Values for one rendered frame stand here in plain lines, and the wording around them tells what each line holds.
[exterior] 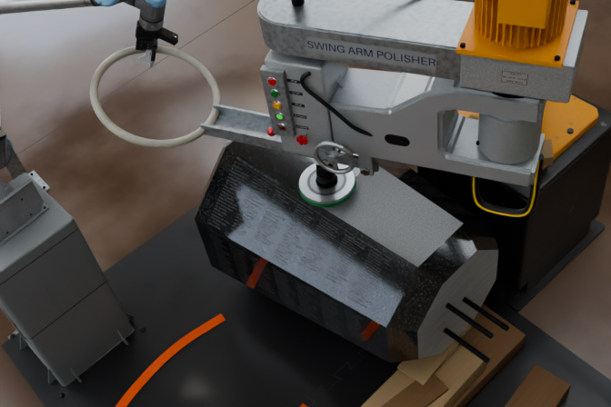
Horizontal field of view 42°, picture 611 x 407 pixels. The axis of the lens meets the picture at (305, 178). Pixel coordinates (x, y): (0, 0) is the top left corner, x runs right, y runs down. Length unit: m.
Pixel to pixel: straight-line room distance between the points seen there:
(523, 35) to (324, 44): 0.58
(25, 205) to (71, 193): 1.36
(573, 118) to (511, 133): 1.01
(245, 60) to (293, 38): 2.67
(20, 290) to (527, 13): 2.19
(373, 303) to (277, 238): 0.49
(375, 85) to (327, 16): 0.32
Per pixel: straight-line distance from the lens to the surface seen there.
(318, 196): 2.96
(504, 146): 2.48
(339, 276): 2.96
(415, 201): 2.99
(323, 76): 2.48
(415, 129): 2.51
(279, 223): 3.11
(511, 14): 2.06
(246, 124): 3.00
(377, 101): 2.53
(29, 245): 3.24
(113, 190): 4.51
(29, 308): 3.41
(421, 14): 2.37
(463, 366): 3.33
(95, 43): 5.59
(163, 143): 2.92
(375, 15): 2.38
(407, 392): 3.26
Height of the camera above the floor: 3.12
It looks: 47 degrees down
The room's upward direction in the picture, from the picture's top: 11 degrees counter-clockwise
